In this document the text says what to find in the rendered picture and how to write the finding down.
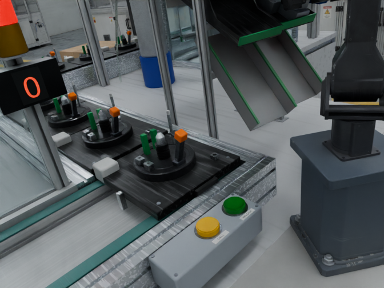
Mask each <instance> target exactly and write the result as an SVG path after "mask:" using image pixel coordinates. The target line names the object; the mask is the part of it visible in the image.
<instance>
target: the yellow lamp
mask: <svg viewBox="0 0 384 288"><path fill-rule="evenodd" d="M28 51H29V49H28V46H27V44H26V41H25V38H24V36H23V33H22V30H21V27H20V25H19V23H18V22H17V23H13V24H9V25H4V26H0V58H6V57H13V56H16V55H20V54H24V53H26V52H28Z"/></svg>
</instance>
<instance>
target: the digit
mask: <svg viewBox="0 0 384 288"><path fill-rule="evenodd" d="M11 76H12V78H13V80H14V83H15V85H16V88H17V90H18V93H19V96H20V98H21V100H22V103H23V105H24V106H25V105H28V104H31V103H34V102H36V101H40V100H42V99H45V98H48V97H49V95H48V92H47V89H46V86H45V83H44V81H43V78H42V75H41V72H40V70H39V67H38V66H36V67H32V68H29V69H25V70H21V71H18V72H14V73H11Z"/></svg>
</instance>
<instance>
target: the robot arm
mask: <svg viewBox="0 0 384 288"><path fill-rule="evenodd" d="M306 1H307V0H281V4H283V9H284V10H285V11H287V10H292V9H298V8H302V4H305V3H306ZM380 9H381V0H347V13H346V28H345V38H344V39H343V40H344V43H343V45H342V46H341V47H340V49H339V50H337V52H336V53H335V55H334V57H333V60H332V68H331V72H329V73H327V76H326V77H325V79H324V80H323V81H322V84H321V107H320V115H322V116H324V117H325V120H328V119H332V127H331V139H329V140H325V141H322V144H323V145H324V147H326V148H327V149H328V150H329V151H330V152H331V153H333V154H334V155H335V156H336V157H337V158H338V159H339V160H340V161H342V162H346V161H351V160H355V159H360V158H366V157H372V156H375V155H380V154H381V151H380V150H379V149H378V148H376V147H375V146H373V139H374V131H375V123H376V120H379V121H384V60H383V58H382V56H381V54H380V52H379V50H378V48H377V47H376V42H377V32H378V24H379V15H380ZM330 95H331V98H333V101H334V102H376V101H377V100H378V98H379V105H330V104H329V98H330Z"/></svg>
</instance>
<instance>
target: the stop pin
mask: <svg viewBox="0 0 384 288"><path fill-rule="evenodd" d="M116 196H117V200H118V203H119V206H120V208H121V209H122V210H125V209H127V203H126V200H125V196H124V193H123V192H121V191H119V192H117V193H116Z"/></svg>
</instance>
